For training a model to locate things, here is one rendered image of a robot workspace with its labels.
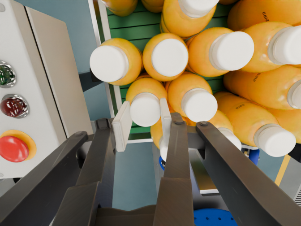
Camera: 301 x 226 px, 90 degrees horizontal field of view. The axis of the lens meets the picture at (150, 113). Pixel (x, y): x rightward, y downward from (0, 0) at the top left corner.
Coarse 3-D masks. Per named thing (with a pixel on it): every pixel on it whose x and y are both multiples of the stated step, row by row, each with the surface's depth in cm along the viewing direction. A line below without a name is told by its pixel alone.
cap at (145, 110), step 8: (144, 96) 18; (152, 96) 19; (136, 104) 18; (144, 104) 18; (152, 104) 18; (136, 112) 18; (144, 112) 18; (152, 112) 18; (160, 112) 18; (136, 120) 19; (144, 120) 19; (152, 120) 19
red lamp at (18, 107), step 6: (0, 102) 16; (6, 102) 16; (12, 102) 16; (18, 102) 16; (0, 108) 16; (6, 108) 16; (12, 108) 16; (18, 108) 16; (6, 114) 16; (12, 114) 16; (18, 114) 16
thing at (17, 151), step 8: (8, 136) 17; (0, 144) 17; (8, 144) 17; (16, 144) 17; (24, 144) 18; (0, 152) 18; (8, 152) 18; (16, 152) 18; (24, 152) 18; (8, 160) 18; (16, 160) 18
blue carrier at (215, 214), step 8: (208, 208) 42; (200, 216) 40; (208, 216) 40; (216, 216) 40; (224, 216) 40; (200, 224) 38; (208, 224) 38; (216, 224) 38; (224, 224) 38; (232, 224) 38
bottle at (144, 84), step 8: (144, 72) 34; (136, 80) 24; (144, 80) 22; (152, 80) 23; (136, 88) 21; (144, 88) 21; (152, 88) 21; (160, 88) 22; (128, 96) 22; (136, 96) 20; (160, 96) 21
